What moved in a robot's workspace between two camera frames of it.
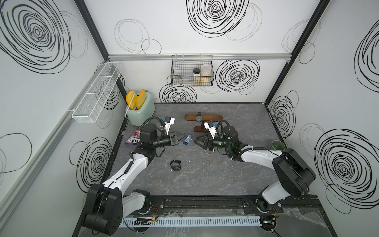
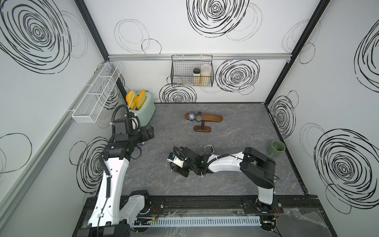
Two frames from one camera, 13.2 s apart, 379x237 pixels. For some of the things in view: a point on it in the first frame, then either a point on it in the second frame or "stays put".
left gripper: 176,142 -> 145,137
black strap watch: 199,117 stays put
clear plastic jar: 206,74 stays put
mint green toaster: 137,117 stays put
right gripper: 202,140 -> 180,171
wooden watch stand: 206,117 stays put
